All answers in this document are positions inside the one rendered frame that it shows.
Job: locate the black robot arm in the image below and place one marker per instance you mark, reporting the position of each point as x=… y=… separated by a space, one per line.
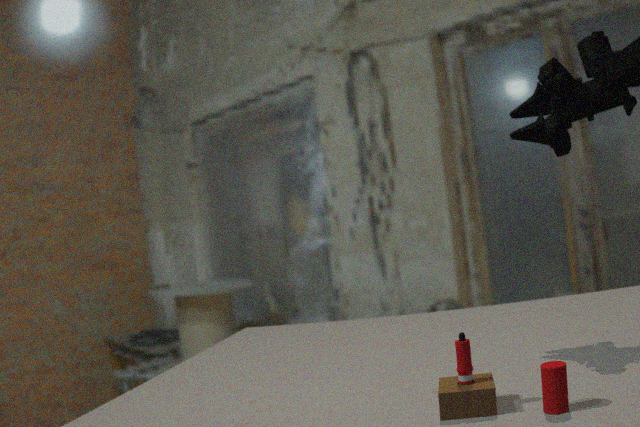
x=613 y=72

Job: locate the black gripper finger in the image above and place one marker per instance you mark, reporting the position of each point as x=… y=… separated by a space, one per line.
x=533 y=106
x=534 y=132

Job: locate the tan wooden block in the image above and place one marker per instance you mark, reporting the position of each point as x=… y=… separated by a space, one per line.
x=477 y=399

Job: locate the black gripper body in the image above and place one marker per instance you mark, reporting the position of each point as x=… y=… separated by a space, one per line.
x=556 y=125

